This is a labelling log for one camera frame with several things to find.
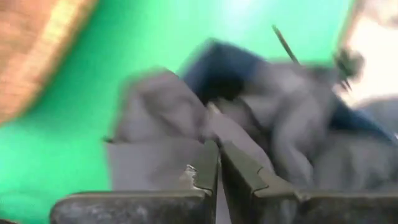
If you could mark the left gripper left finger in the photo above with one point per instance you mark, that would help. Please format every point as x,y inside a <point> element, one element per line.
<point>208,168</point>

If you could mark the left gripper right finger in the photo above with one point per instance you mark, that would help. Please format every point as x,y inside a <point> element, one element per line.
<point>239,183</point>

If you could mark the dark grey garment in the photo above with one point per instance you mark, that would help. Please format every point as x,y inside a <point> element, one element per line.
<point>161,124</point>

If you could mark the navy fabric bin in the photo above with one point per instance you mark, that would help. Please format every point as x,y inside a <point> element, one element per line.
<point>217,65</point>

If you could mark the woven wicker basket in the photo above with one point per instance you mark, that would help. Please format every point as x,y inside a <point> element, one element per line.
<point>25,46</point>

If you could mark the green table mat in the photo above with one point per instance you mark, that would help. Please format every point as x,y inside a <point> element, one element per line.
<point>140,37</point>

